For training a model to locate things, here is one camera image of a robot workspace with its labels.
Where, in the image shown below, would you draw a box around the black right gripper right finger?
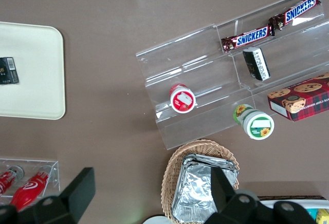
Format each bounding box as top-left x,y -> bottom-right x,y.
205,167 -> 260,224

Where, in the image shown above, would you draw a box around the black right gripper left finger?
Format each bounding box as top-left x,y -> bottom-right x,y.
34,167 -> 96,224

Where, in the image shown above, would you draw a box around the foil-wrapped sandwich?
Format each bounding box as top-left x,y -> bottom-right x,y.
171,163 -> 240,224
181,154 -> 240,181

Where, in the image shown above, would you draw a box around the woven wicker basket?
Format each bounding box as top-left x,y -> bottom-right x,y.
160,139 -> 240,221

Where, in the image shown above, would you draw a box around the cream plastic tray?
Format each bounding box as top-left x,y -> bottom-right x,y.
0,21 -> 66,121

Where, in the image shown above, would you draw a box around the clear acrylic bottle holder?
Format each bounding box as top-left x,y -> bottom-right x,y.
0,158 -> 61,198

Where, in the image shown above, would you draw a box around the red soda bottle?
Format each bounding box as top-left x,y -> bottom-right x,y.
0,165 -> 25,196
9,165 -> 53,211

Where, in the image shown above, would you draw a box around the white round plate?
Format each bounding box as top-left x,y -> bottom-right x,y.
142,215 -> 171,224

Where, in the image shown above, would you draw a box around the white plastic bin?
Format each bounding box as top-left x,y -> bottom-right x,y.
258,195 -> 329,224

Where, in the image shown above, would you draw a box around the green sunflower yogurt cup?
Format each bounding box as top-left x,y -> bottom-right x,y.
232,104 -> 275,141

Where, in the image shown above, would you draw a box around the red strawberry yogurt cup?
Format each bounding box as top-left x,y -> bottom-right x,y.
169,83 -> 198,114

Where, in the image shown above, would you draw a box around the yellow and blue snack packet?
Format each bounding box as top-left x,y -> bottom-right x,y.
307,208 -> 329,224

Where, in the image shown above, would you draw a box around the clear acrylic tiered display stand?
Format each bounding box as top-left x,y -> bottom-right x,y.
135,0 -> 329,151

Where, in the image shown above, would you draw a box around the red tartan cookie box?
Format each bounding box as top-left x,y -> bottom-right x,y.
267,71 -> 329,122

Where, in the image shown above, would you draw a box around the black box with white side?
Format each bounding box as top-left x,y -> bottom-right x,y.
242,47 -> 271,82

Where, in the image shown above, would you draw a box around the black box with barcode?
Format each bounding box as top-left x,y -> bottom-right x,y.
0,57 -> 20,85

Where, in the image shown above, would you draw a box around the Snickers chocolate bar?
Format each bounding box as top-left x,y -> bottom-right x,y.
221,25 -> 276,54
268,0 -> 322,31

